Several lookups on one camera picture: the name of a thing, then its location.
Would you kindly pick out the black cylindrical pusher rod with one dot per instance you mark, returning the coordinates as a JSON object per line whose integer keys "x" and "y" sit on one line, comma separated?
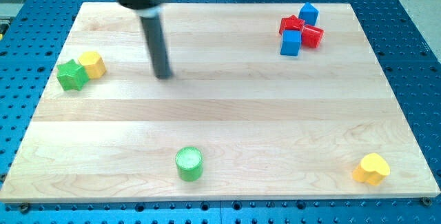
{"x": 151, "y": 24}

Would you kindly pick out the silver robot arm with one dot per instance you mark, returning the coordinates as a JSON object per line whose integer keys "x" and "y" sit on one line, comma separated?
{"x": 150, "y": 17}

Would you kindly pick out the yellow hexagon block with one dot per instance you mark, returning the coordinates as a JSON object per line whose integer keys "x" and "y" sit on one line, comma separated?
{"x": 93, "y": 64}

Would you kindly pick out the green circle block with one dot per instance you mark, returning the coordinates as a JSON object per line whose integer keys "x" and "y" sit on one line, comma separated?
{"x": 189, "y": 163}

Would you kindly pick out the green star block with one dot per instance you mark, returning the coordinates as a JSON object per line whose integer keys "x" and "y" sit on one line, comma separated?
{"x": 72, "y": 76}

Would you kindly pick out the blue perforated table plate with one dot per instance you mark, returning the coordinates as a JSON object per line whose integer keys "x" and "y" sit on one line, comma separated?
{"x": 35, "y": 38}

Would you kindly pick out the wooden board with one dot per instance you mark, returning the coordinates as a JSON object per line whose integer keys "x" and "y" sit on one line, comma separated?
{"x": 268, "y": 126}

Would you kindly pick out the blue cube block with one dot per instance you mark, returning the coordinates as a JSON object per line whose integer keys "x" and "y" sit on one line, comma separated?
{"x": 290, "y": 43}

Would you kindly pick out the red star block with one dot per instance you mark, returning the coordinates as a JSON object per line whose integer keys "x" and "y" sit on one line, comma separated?
{"x": 291, "y": 23}

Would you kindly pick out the blue pentagon block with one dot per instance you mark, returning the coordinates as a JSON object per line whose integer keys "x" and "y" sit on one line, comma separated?
{"x": 309, "y": 14}

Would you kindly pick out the red cylinder block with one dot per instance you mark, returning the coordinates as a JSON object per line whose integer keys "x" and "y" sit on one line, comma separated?
{"x": 311, "y": 36}

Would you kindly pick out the yellow heart block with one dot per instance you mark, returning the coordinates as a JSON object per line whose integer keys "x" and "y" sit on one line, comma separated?
{"x": 372, "y": 169}

